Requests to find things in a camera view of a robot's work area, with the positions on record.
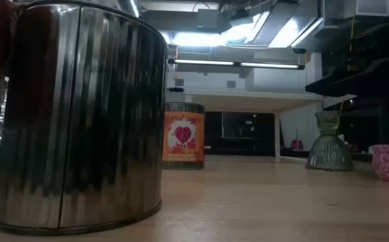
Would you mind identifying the white ceiling duct box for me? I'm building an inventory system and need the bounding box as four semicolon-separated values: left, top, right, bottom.
322;0;389;19

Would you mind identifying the large silver tin can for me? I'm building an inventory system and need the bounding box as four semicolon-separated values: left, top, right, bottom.
0;0;168;236

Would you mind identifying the silver ceiling duct pipe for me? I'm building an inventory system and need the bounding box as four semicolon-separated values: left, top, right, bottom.
118;0;141;17

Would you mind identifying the small orange-labelled candle tin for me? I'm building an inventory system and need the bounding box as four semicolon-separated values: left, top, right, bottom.
162;102;206;170

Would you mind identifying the long ceiling tube lamp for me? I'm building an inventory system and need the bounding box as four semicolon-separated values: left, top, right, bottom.
168;58;306;71

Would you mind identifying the white perforated metal shelf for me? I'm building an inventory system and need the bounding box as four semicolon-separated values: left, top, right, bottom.
166;87;325;163

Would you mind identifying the black low cabinet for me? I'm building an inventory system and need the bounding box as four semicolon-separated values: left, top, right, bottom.
203;111;276;156

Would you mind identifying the bright ceiling light panel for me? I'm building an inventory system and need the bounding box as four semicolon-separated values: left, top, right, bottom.
167;9;325;48

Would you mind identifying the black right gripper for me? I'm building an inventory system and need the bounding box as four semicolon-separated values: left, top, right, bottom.
305;53;389;98

